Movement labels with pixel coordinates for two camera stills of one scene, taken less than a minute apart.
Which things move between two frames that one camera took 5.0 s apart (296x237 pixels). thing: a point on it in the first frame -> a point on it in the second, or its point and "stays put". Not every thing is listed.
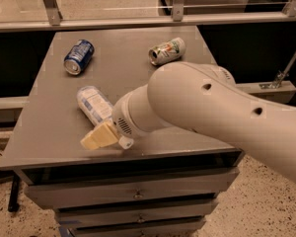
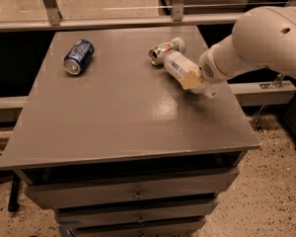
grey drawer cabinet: (164, 186) stays put
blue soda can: (78, 56) stays put
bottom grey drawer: (149, 227) stays put
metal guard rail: (294, 14) stays put
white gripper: (120, 118) -> (207, 68)
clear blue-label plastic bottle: (95, 105) -> (178, 64)
